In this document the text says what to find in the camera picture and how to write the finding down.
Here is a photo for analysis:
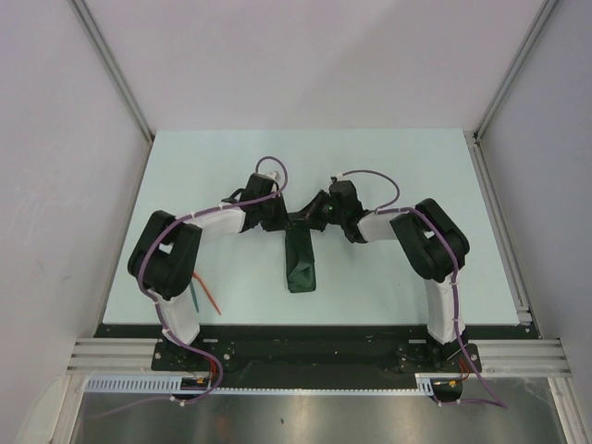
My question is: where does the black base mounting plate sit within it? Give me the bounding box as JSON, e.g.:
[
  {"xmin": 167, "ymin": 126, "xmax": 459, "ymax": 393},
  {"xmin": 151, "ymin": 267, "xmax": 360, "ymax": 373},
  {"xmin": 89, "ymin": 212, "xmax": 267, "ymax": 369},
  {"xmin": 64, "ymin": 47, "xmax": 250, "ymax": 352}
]
[{"xmin": 95, "ymin": 324, "xmax": 539, "ymax": 389}]

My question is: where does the right aluminium table rail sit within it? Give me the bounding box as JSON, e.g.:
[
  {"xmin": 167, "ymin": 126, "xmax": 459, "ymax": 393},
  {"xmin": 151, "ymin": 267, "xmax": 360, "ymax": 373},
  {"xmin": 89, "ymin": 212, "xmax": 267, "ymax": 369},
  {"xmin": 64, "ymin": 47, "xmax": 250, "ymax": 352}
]
[{"xmin": 463, "ymin": 131, "xmax": 537, "ymax": 325}]

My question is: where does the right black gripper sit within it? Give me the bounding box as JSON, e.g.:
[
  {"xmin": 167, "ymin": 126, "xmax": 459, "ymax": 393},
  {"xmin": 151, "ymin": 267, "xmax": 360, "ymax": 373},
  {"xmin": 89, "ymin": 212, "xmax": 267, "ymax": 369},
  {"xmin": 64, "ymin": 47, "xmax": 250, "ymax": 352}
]
[{"xmin": 290, "ymin": 190, "xmax": 346, "ymax": 231}]

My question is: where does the teal plastic utensil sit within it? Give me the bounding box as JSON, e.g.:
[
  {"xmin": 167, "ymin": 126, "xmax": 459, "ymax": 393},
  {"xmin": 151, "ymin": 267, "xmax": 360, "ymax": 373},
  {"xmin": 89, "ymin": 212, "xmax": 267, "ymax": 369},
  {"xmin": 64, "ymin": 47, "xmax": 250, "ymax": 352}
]
[{"xmin": 189, "ymin": 282, "xmax": 199, "ymax": 314}]

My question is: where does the right aluminium frame post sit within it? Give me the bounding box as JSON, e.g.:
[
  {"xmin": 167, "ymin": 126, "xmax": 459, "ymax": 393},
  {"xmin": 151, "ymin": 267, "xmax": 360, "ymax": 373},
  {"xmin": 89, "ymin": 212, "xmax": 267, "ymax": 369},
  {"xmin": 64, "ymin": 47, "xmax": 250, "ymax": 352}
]
[{"xmin": 473, "ymin": 0, "xmax": 562, "ymax": 143}]

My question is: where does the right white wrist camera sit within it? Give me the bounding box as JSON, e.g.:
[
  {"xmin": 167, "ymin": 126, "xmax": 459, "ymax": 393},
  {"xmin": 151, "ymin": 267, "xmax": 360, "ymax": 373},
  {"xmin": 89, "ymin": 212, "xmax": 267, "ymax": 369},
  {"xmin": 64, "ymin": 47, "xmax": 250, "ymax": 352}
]
[{"xmin": 329, "ymin": 173, "xmax": 345, "ymax": 186}]

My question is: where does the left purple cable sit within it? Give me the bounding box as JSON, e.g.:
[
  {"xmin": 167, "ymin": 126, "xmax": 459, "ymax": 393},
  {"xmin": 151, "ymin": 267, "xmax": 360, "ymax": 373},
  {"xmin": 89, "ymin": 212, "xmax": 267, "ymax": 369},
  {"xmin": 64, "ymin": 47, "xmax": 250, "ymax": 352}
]
[{"xmin": 90, "ymin": 155, "xmax": 290, "ymax": 417}]

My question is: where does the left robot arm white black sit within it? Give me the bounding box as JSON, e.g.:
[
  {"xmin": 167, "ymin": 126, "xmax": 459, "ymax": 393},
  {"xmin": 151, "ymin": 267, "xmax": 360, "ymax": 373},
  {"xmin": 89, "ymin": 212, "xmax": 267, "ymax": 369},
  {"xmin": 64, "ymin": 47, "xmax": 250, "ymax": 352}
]
[{"xmin": 127, "ymin": 172, "xmax": 288, "ymax": 370}]

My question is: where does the dark green cloth napkin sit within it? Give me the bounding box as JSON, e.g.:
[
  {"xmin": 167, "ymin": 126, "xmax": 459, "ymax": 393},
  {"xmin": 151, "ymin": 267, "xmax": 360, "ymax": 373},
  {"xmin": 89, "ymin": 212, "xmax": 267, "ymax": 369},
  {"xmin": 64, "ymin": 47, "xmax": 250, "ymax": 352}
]
[{"xmin": 284, "ymin": 214, "xmax": 316, "ymax": 293}]

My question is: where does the front aluminium extrusion rail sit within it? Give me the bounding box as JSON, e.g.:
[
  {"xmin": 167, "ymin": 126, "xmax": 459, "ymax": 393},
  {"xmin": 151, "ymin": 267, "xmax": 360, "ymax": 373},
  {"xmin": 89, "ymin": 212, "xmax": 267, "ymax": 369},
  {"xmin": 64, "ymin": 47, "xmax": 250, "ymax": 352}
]
[{"xmin": 67, "ymin": 339, "xmax": 571, "ymax": 377}]

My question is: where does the aluminium frame post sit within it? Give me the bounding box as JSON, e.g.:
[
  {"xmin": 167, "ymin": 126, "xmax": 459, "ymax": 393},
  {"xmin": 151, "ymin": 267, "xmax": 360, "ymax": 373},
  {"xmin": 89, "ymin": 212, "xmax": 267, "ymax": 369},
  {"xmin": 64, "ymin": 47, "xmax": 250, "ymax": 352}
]
[
  {"xmin": 67, "ymin": 0, "xmax": 155, "ymax": 145},
  {"xmin": 473, "ymin": 0, "xmax": 562, "ymax": 143}
]

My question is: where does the white slotted cable duct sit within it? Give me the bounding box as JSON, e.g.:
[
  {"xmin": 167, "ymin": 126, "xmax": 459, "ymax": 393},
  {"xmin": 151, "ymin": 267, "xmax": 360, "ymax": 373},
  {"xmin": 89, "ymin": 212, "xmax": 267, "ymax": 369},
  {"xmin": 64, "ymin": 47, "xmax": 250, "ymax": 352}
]
[{"xmin": 84, "ymin": 374, "xmax": 461, "ymax": 399}]

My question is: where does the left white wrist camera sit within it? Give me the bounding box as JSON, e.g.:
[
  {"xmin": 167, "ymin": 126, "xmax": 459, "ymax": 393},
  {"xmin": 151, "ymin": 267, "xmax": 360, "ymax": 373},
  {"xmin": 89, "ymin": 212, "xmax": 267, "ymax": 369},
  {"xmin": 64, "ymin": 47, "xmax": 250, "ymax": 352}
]
[{"xmin": 265, "ymin": 171, "xmax": 283, "ymax": 183}]

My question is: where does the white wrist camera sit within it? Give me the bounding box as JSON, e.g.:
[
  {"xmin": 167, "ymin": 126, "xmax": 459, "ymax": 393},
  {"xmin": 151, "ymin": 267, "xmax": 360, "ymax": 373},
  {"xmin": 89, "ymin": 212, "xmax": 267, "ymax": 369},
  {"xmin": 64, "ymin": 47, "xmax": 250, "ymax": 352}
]
[
  {"xmin": 329, "ymin": 173, "xmax": 345, "ymax": 186},
  {"xmin": 265, "ymin": 171, "xmax": 283, "ymax": 183}
]

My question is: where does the left aluminium frame post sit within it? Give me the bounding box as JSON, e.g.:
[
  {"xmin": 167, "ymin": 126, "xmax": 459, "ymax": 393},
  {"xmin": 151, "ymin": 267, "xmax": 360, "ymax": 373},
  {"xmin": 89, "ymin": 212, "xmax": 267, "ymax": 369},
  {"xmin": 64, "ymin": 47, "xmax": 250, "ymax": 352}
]
[{"xmin": 67, "ymin": 0, "xmax": 155, "ymax": 145}]

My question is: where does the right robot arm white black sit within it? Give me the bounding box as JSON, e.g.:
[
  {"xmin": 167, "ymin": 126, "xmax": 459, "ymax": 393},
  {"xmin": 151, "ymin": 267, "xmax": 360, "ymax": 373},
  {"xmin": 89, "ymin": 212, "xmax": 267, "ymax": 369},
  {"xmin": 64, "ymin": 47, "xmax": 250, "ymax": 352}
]
[{"xmin": 292, "ymin": 179, "xmax": 470, "ymax": 371}]

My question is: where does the orange plastic fork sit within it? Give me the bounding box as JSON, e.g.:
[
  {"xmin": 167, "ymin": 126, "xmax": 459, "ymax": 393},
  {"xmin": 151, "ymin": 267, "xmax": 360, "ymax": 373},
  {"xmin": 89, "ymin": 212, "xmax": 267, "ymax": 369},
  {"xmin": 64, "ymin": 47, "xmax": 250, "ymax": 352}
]
[{"xmin": 192, "ymin": 272, "xmax": 222, "ymax": 316}]

